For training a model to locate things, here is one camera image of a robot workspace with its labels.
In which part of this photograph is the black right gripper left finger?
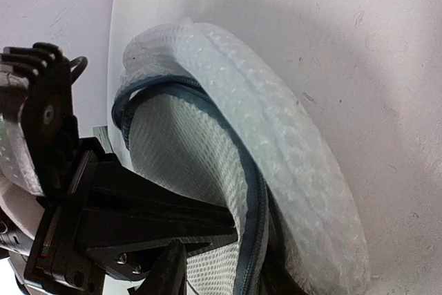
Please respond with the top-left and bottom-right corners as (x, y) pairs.
(128, 240), (187, 295)

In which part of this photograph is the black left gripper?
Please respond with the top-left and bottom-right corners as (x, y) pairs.
(23, 137), (235, 292)

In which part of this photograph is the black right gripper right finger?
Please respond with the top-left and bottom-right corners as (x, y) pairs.
(262, 198), (308, 295)

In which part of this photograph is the white mesh laundry bag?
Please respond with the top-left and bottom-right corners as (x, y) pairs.
(109, 21), (370, 294)

